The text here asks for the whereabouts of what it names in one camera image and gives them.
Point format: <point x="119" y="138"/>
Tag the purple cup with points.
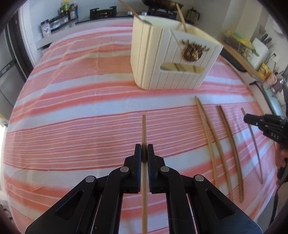
<point x="280" y="86"/>

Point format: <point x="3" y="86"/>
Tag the cream ribbed utensil holder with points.
<point x="153" y="67"/>

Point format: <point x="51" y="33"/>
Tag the white wall socket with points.
<point x="275" y="56"/>

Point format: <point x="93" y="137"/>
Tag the wooden chopstick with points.
<point x="144" y="130"/>
<point x="129" y="9"/>
<point x="235" y="157"/>
<point x="223" y="171"/>
<point x="208" y="141"/>
<point x="181" y="16"/>
<point x="257" y="157"/>

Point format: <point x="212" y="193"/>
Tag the dark sauce bottle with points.
<point x="71" y="12"/>

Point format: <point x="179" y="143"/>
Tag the black burner pan support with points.
<point x="102" y="13"/>

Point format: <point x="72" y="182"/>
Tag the white knife block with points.
<point x="259" y="55"/>

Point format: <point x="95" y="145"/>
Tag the pink striped tablecloth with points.
<point x="67" y="112"/>

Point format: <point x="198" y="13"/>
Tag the yellow cap oil bottle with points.
<point x="64" y="9"/>

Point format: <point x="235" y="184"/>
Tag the grey steel refrigerator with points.
<point x="11" y="74"/>

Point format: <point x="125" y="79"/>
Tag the white label spice jar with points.
<point x="45" y="29"/>

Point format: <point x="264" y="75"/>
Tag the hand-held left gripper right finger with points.
<point x="151" y="157"/>

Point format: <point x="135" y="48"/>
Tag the blue label bottle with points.
<point x="75" y="10"/>

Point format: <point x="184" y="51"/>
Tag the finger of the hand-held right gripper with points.
<point x="256" y="125"/>
<point x="265" y="118"/>

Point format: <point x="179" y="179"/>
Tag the dark wok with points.
<point x="162" y="2"/>

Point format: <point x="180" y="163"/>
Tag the black padded bar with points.
<point x="229" y="58"/>

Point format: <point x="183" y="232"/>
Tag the black glass gas hob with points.
<point x="126" y="14"/>

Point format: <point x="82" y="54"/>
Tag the pink cup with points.
<point x="272" y="78"/>

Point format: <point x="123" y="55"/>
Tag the person's right hand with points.
<point x="281" y="159"/>

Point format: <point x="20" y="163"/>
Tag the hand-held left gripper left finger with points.
<point x="137" y="157"/>

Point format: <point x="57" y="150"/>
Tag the steel cleaver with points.
<point x="262" y="29"/>

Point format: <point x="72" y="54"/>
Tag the rack of spice jars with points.
<point x="57" y="22"/>

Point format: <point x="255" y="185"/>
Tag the wooden cutting board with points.
<point x="245" y="61"/>

